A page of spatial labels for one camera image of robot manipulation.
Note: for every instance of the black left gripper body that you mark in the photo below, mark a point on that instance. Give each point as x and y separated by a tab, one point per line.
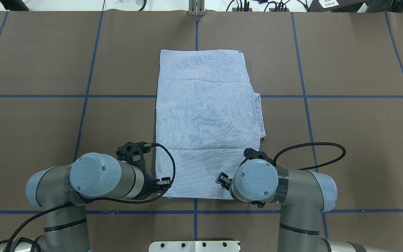
149	183

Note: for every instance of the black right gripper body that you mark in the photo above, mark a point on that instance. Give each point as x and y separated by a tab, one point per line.
223	180

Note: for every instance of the blue striped button shirt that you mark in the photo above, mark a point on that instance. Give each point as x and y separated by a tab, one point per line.
207	114

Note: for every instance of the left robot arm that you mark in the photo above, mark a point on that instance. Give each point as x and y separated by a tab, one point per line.
63	192

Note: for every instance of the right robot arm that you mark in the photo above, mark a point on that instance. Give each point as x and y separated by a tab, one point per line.
302	194

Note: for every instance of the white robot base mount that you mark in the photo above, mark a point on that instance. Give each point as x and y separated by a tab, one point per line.
195	246

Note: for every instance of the aluminium frame post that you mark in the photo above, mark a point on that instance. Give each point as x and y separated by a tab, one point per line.
196	8

